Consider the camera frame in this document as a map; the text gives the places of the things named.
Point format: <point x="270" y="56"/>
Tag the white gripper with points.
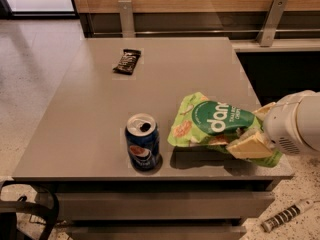
<point x="281" y="125"/>

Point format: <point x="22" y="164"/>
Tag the green rice chip bag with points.
<point x="201" y="122"/>

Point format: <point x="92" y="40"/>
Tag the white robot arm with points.
<point x="317" y="128"/>

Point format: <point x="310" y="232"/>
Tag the blue pepsi can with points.
<point x="142" y="139"/>

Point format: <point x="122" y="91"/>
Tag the upper grey drawer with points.
<point x="163" y="205"/>

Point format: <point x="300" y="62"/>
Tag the black snack bar wrapper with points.
<point x="128" y="62"/>

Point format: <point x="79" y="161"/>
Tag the right metal bracket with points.
<point x="267" y="33"/>

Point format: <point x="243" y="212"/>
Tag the metal bracket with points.
<point x="267" y="33"/>
<point x="126" y="18"/>

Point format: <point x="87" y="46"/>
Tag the metal rail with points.
<point x="212" y="32"/>

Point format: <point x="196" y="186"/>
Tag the left metal bracket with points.
<point x="126" y="18"/>

